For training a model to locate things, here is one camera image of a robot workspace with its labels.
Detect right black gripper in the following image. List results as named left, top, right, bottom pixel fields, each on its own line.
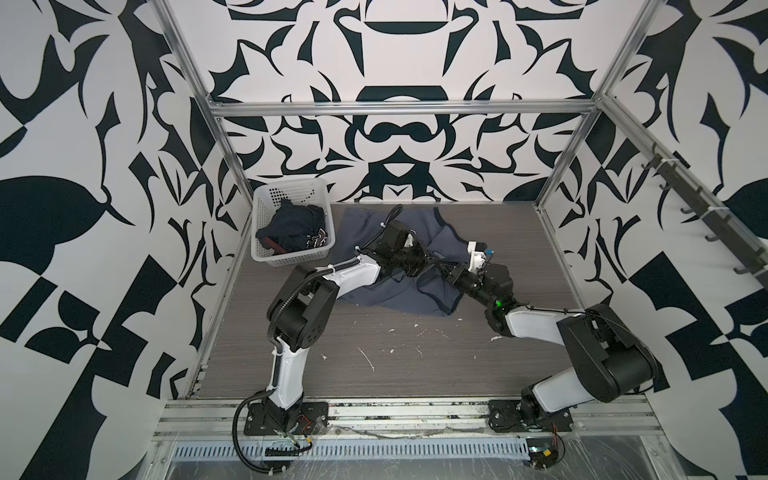
left=437, top=260, right=499, bottom=313

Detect blue-grey tank top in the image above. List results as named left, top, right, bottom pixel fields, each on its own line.
left=332, top=205, right=469, bottom=316

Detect white plastic laundry basket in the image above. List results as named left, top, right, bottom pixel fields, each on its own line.
left=250, top=178, right=336, bottom=267

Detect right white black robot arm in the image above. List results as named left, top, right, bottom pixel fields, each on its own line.
left=438, top=261, right=659, bottom=423

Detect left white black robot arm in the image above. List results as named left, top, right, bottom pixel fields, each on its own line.
left=263, top=220, right=437, bottom=430

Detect dark navy tank top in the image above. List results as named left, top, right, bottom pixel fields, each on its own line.
left=255, top=199, right=328, bottom=254

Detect maroon tank top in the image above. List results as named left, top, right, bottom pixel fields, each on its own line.
left=259, top=237, right=287, bottom=255

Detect green circuit board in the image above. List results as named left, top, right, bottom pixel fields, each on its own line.
left=526, top=435, right=566, bottom=471

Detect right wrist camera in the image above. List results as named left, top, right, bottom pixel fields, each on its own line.
left=467, top=241, right=494, bottom=275

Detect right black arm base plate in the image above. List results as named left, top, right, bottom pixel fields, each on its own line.
left=488, top=397, right=573, bottom=433

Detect aluminium frame back crossbar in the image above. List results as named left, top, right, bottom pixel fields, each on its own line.
left=208, top=99, right=595, bottom=118

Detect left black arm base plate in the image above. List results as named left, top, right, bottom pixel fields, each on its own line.
left=243, top=399, right=329, bottom=436

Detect grey wall hook rack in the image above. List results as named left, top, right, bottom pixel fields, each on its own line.
left=640, top=143, right=767, bottom=289

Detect white slotted cable duct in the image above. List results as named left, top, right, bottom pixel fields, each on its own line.
left=172, top=437, right=530, bottom=462

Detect aluminium front rail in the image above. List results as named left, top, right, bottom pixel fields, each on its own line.
left=152, top=396, right=662, bottom=440

